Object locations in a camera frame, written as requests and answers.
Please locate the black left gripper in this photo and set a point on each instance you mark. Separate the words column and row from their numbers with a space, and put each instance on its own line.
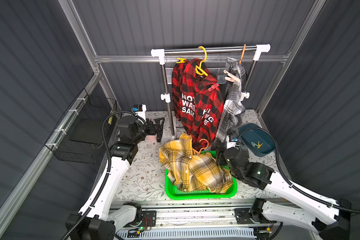
column 155, row 129

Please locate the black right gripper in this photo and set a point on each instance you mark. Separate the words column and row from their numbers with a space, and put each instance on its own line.
column 225, row 157

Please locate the orange plastic hanger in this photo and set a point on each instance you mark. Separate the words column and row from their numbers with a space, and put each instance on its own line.
column 204, row 144

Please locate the yellow plaid long-sleeve shirt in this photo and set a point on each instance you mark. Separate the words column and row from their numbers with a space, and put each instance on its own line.
column 189, row 172

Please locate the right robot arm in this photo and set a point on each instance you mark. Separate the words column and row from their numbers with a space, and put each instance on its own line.
column 325, row 217

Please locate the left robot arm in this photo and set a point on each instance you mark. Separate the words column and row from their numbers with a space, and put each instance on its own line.
column 94, row 221

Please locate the grey plaid long-sleeve shirt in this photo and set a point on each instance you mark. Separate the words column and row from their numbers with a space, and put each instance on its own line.
column 234, row 110

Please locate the yellow plastic hanger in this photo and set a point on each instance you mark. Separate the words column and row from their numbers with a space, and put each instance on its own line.
column 199, row 70

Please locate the brown orange hanger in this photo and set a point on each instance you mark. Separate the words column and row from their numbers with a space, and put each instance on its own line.
column 242, row 54

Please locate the pink pen cup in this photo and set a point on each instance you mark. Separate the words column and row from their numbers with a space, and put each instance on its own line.
column 151, row 138

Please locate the dark teal plastic bin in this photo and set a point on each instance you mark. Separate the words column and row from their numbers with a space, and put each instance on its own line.
column 252, row 134

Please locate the red black plaid shirt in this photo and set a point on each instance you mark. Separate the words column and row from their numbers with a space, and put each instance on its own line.
column 198, row 109

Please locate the yellow object in basket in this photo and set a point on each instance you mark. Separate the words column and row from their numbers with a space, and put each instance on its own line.
column 110, row 118

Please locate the floral table mat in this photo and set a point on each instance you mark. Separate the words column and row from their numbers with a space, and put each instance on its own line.
column 145, row 179

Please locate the green perforated plastic tray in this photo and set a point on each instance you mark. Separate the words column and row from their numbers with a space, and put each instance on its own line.
column 175, row 194

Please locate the red clothespin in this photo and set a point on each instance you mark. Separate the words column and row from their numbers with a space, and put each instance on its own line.
column 213, row 87

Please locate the small yellow clothespin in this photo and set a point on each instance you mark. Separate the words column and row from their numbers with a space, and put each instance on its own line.
column 181, row 60

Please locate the pink clothespin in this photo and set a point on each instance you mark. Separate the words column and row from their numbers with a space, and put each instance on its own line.
column 231, row 78

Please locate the steel clothes rack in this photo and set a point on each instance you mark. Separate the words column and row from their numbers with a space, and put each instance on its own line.
column 251, row 54

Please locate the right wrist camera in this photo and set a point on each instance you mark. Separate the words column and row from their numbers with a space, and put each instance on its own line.
column 232, row 142

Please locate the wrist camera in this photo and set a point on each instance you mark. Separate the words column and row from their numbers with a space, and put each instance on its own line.
column 140, row 110
column 232, row 142

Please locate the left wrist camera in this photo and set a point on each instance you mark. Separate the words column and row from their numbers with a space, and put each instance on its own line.
column 140, row 110

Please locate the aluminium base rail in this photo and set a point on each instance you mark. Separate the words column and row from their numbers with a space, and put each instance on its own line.
column 221, row 221

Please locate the black wire wall basket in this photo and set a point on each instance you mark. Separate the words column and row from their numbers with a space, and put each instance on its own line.
column 80, row 139

